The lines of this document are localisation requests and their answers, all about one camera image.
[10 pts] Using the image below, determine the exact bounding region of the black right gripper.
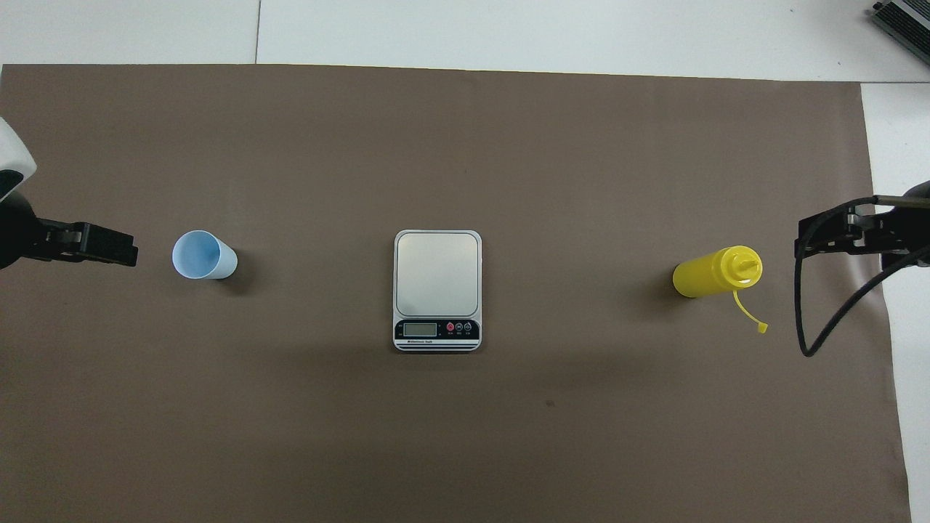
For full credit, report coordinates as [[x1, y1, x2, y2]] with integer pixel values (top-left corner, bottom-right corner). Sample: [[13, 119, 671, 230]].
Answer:
[[798, 182, 930, 269]]

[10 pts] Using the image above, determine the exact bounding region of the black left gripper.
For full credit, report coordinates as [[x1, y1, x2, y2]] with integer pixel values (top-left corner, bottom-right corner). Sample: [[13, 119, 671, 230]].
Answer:
[[0, 195, 139, 271]]

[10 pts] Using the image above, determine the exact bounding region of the light blue plastic cup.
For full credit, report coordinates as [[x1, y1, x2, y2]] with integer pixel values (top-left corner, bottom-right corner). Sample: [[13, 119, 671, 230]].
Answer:
[[172, 230, 238, 280]]

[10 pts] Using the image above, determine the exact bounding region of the yellow squeeze bottle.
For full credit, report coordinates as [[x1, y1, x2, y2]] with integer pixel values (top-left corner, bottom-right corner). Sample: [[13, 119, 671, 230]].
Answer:
[[672, 246, 769, 334]]

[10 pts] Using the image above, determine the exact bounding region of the silver digital kitchen scale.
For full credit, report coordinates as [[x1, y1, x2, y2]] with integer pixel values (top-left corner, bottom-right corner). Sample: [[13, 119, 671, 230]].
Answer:
[[393, 230, 482, 352]]

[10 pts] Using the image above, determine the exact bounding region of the grey metal device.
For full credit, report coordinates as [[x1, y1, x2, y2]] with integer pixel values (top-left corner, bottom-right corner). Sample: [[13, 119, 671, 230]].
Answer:
[[872, 0, 930, 68]]

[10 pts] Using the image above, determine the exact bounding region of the brown table mat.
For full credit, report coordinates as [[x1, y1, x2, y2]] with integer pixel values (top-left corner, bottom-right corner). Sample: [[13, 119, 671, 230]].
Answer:
[[0, 64, 913, 523]]

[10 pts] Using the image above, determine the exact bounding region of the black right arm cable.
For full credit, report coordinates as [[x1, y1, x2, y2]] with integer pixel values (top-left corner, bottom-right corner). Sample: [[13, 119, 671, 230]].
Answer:
[[794, 195, 930, 358]]

